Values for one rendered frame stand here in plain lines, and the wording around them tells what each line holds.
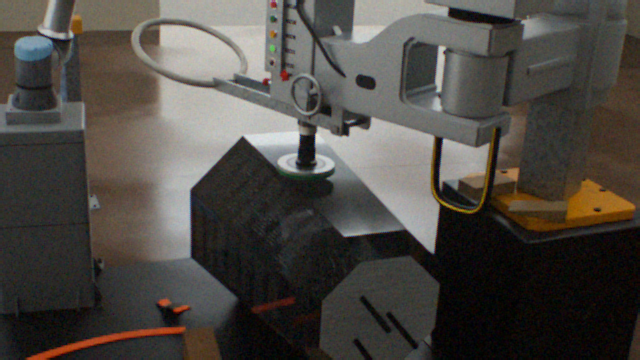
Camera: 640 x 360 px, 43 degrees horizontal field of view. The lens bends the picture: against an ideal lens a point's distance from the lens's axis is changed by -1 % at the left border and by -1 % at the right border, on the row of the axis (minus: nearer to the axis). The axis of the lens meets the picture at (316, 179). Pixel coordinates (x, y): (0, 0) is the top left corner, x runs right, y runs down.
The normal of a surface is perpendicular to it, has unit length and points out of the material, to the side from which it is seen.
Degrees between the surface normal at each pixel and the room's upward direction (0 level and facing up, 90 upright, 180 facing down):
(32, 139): 90
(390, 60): 90
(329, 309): 90
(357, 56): 90
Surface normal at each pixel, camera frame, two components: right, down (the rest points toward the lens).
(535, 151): -0.62, 0.26
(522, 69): 0.73, 0.29
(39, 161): 0.26, 0.37
